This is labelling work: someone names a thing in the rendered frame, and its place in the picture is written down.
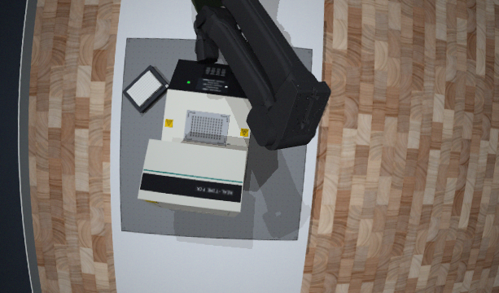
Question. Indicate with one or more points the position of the white thermal cycler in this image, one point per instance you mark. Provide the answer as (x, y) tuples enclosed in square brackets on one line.
[(205, 106)]

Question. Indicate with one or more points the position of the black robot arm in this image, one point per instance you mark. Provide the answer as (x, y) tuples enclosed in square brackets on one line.
[(270, 73)]

